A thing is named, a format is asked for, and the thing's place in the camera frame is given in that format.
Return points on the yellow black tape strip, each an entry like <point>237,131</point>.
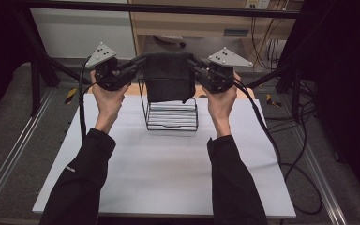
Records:
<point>272,100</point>
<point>71,95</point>

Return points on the aluminium floor rail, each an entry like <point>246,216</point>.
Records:
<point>9,162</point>
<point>322,175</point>

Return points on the black metal frame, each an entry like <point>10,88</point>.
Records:
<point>59,7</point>

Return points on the person's right hand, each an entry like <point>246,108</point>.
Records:
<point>220,106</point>

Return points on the person's left hand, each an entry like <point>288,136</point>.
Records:
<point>107,103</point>

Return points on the black towel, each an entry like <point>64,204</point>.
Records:
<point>168,78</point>

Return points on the white cabinet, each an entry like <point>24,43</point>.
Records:
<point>68,34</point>

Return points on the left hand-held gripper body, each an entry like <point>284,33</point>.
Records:
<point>107,76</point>

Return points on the light wooden desk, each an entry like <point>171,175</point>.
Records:
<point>200,26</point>

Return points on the office chair base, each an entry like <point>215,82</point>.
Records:
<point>170,39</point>

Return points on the white table board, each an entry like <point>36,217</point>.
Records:
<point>159,168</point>

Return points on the white wall socket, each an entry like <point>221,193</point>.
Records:
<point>258,3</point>

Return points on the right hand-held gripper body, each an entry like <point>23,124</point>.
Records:
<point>222,78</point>

